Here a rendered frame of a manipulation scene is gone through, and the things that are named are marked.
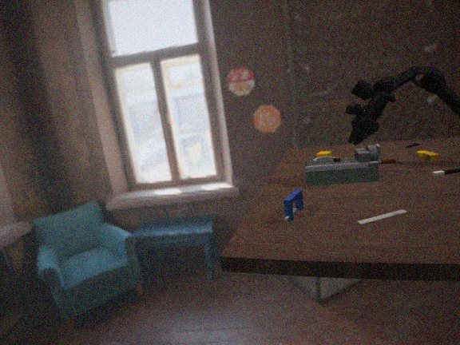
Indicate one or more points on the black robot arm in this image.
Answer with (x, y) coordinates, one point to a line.
(380, 93)

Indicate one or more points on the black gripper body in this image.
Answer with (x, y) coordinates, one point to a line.
(370, 119)

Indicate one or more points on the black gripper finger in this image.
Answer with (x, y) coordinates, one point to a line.
(362, 134)
(353, 133)

